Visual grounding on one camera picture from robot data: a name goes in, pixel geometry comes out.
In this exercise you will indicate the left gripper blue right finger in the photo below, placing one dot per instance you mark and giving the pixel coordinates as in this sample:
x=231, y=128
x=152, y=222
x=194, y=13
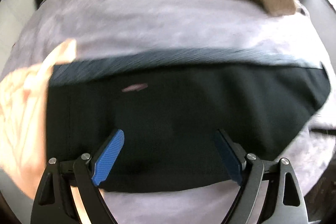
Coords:
x=232, y=155

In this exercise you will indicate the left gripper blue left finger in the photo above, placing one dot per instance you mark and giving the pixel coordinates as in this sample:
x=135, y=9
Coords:
x=105, y=157

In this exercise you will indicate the dark navy pants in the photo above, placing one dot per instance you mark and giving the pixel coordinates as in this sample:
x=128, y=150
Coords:
x=169, y=105

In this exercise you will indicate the peach orange garment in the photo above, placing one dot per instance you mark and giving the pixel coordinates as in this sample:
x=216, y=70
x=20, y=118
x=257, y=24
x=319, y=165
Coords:
x=23, y=118

